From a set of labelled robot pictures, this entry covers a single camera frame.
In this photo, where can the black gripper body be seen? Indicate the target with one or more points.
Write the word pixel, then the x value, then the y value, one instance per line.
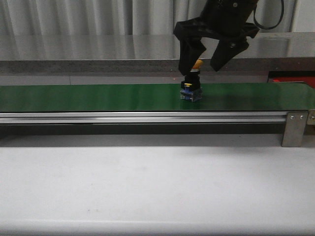
pixel 220 19

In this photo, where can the green conveyor belt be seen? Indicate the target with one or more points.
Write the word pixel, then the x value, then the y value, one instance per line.
pixel 156 97

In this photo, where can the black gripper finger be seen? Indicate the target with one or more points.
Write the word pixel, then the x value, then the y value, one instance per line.
pixel 225 51
pixel 190 51

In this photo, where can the white pleated curtain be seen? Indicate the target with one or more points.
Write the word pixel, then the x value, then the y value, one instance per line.
pixel 135 17

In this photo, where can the yellow mushroom push button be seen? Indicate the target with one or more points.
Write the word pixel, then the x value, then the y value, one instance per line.
pixel 191 86

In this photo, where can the steel conveyor support leg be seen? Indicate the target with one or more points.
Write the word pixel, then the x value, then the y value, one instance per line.
pixel 294 129

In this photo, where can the red plastic tray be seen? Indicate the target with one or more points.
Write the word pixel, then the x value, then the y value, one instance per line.
pixel 309 80

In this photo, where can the grey stone countertop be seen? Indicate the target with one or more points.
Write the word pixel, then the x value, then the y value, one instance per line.
pixel 145 59

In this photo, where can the aluminium conveyor frame rail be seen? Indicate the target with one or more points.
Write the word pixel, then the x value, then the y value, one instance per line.
pixel 15 118

